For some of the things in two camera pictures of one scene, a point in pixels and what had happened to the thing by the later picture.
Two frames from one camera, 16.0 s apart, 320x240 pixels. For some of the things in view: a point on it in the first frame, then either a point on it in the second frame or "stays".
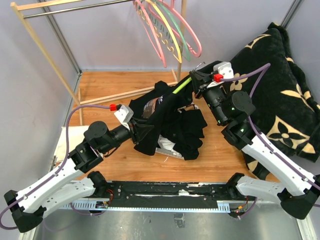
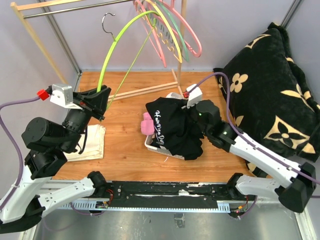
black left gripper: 139,129 to 93,102
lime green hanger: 181,86 to 157,14
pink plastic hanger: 170,6 stays
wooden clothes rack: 19,6 stays
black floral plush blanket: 285,107 stays
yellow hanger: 170,27 stays
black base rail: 169,194 stays
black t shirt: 155,108 to 177,129
